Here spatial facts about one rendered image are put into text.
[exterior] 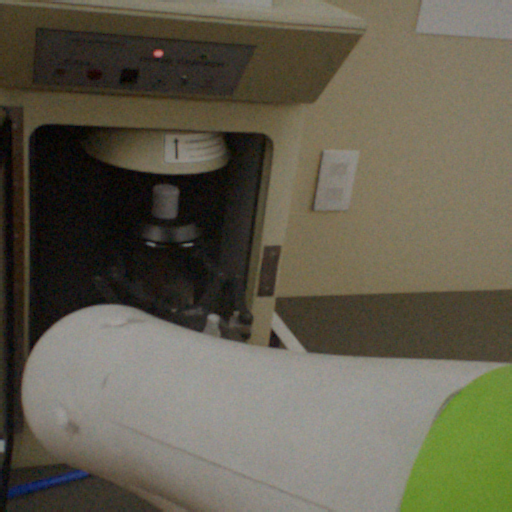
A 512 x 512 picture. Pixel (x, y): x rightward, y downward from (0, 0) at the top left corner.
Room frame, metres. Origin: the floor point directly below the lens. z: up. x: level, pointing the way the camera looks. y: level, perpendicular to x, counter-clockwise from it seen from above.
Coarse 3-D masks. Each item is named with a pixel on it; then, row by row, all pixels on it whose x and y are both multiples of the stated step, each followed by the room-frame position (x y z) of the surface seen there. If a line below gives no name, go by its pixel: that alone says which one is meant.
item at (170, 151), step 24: (96, 144) 0.83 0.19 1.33; (120, 144) 0.82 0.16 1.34; (144, 144) 0.81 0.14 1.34; (168, 144) 0.82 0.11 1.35; (192, 144) 0.83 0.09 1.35; (216, 144) 0.86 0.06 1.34; (144, 168) 0.80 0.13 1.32; (168, 168) 0.81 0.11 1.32; (192, 168) 0.82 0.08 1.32; (216, 168) 0.85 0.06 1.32
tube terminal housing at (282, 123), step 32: (320, 0) 0.84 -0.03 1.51; (0, 96) 0.73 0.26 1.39; (32, 96) 0.74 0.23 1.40; (64, 96) 0.76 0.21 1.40; (96, 96) 0.77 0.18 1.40; (128, 96) 0.78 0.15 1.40; (160, 96) 0.79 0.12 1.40; (32, 128) 0.74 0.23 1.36; (160, 128) 0.79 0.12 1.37; (192, 128) 0.80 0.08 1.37; (224, 128) 0.81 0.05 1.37; (256, 128) 0.83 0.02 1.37; (288, 128) 0.84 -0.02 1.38; (288, 160) 0.84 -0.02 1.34; (288, 192) 0.84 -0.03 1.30; (256, 224) 0.86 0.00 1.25; (256, 256) 0.86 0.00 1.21; (256, 288) 0.84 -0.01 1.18; (256, 320) 0.84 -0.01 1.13; (32, 448) 0.75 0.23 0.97
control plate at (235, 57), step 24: (48, 48) 0.68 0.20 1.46; (72, 48) 0.68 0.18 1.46; (96, 48) 0.69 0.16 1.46; (120, 48) 0.69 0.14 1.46; (144, 48) 0.70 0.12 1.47; (168, 48) 0.70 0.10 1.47; (192, 48) 0.71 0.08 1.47; (216, 48) 0.72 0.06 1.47; (240, 48) 0.72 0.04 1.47; (48, 72) 0.70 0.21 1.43; (72, 72) 0.71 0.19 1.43; (120, 72) 0.72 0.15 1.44; (144, 72) 0.73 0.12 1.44; (168, 72) 0.73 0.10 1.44; (192, 72) 0.74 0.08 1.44; (216, 72) 0.74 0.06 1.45; (240, 72) 0.75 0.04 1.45
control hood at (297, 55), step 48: (0, 0) 0.63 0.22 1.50; (48, 0) 0.64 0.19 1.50; (96, 0) 0.65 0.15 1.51; (144, 0) 0.67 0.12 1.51; (192, 0) 0.71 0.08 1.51; (288, 0) 0.81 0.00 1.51; (0, 48) 0.67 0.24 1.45; (288, 48) 0.74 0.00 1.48; (336, 48) 0.75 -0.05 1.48; (192, 96) 0.77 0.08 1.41; (240, 96) 0.79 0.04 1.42; (288, 96) 0.80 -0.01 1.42
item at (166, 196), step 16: (160, 192) 0.78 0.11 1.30; (176, 192) 0.78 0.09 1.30; (144, 208) 0.80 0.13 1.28; (160, 208) 0.78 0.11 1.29; (176, 208) 0.79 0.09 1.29; (128, 224) 0.76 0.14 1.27; (144, 224) 0.76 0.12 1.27; (160, 224) 0.76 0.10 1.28; (176, 224) 0.76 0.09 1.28; (192, 224) 0.77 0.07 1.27; (160, 240) 0.74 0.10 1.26; (176, 240) 0.75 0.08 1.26
